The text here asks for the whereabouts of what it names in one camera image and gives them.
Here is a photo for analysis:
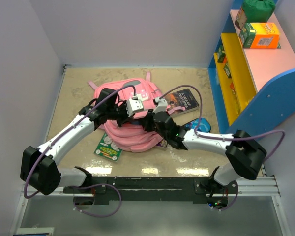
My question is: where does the purple paperback book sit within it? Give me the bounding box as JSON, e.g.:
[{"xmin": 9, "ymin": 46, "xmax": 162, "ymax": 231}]
[{"xmin": 156, "ymin": 139, "xmax": 168, "ymax": 148}]

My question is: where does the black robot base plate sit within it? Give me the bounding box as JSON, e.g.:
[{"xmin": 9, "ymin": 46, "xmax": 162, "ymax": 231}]
[{"xmin": 63, "ymin": 177, "xmax": 238, "ymax": 205}]

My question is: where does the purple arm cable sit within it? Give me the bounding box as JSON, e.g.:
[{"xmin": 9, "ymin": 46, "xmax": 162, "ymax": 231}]
[
  {"xmin": 23, "ymin": 84, "xmax": 138, "ymax": 199},
  {"xmin": 157, "ymin": 85, "xmax": 286, "ymax": 163}
]

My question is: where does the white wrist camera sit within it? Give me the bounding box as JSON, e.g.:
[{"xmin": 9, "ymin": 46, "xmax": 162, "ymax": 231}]
[
  {"xmin": 126, "ymin": 95, "xmax": 144, "ymax": 117},
  {"xmin": 153, "ymin": 97, "xmax": 168, "ymax": 113}
]

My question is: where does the small green box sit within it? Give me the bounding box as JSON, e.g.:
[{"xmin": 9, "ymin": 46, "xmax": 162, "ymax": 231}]
[
  {"xmin": 223, "ymin": 62, "xmax": 232, "ymax": 78},
  {"xmin": 217, "ymin": 44, "xmax": 227, "ymax": 63}
]

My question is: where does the blue wallet notebook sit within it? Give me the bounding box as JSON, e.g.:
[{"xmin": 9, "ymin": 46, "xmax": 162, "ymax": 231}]
[{"xmin": 130, "ymin": 119, "xmax": 146, "ymax": 127}]

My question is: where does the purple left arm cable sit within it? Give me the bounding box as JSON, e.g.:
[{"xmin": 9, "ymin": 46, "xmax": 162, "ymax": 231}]
[{"xmin": 23, "ymin": 84, "xmax": 138, "ymax": 199}]

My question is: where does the brown card box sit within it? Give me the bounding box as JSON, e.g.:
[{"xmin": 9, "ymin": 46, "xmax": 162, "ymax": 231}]
[{"xmin": 235, "ymin": 6, "xmax": 247, "ymax": 30}]

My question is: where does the small green box lower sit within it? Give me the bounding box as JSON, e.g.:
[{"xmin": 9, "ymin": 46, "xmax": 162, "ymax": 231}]
[{"xmin": 223, "ymin": 62, "xmax": 232, "ymax": 78}]

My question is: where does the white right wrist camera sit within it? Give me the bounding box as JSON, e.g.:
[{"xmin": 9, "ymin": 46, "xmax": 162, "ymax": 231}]
[{"xmin": 153, "ymin": 97, "xmax": 168, "ymax": 113}]

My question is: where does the small green box upper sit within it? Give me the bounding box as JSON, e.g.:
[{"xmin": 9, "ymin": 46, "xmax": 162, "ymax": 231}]
[{"xmin": 217, "ymin": 44, "xmax": 227, "ymax": 63}]

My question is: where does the green paperback book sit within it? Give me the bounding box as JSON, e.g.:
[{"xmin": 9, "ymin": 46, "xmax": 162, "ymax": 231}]
[{"xmin": 94, "ymin": 133, "xmax": 122, "ymax": 162}]

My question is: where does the orange packet on shelf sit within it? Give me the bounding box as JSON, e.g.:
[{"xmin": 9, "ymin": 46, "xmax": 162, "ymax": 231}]
[{"xmin": 230, "ymin": 82, "xmax": 239, "ymax": 110}]

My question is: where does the green cloth bag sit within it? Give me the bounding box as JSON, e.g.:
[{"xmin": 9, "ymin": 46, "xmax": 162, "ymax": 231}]
[{"xmin": 241, "ymin": 0, "xmax": 276, "ymax": 23}]

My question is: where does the blue yellow pink shelf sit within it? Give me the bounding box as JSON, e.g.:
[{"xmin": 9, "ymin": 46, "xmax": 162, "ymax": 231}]
[{"xmin": 208, "ymin": 0, "xmax": 295, "ymax": 135}]

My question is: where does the pink student backpack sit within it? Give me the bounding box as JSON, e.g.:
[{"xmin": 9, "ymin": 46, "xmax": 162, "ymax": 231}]
[{"xmin": 88, "ymin": 71, "xmax": 163, "ymax": 153}]

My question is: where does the blue pencil case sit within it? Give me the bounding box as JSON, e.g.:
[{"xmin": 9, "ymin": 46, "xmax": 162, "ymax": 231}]
[{"xmin": 184, "ymin": 118, "xmax": 211, "ymax": 133}]

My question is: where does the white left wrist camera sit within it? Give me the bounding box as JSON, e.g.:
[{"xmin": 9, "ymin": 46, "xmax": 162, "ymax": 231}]
[{"xmin": 126, "ymin": 95, "xmax": 144, "ymax": 117}]

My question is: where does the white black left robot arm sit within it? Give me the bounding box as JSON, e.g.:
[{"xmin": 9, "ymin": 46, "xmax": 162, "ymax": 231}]
[{"xmin": 20, "ymin": 88, "xmax": 140, "ymax": 199}]

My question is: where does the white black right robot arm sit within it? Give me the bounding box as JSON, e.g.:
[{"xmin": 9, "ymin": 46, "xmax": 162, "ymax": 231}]
[{"xmin": 139, "ymin": 112, "xmax": 266, "ymax": 193}]

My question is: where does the dark novel book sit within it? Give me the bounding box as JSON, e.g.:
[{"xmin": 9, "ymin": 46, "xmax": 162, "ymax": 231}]
[{"xmin": 165, "ymin": 88, "xmax": 199, "ymax": 116}]

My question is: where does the orange green crayon box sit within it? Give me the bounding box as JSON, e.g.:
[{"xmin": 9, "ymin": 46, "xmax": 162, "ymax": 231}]
[{"xmin": 239, "ymin": 22, "xmax": 280, "ymax": 49}]

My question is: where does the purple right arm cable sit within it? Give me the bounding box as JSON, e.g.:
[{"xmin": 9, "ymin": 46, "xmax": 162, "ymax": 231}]
[{"xmin": 157, "ymin": 85, "xmax": 286, "ymax": 163}]

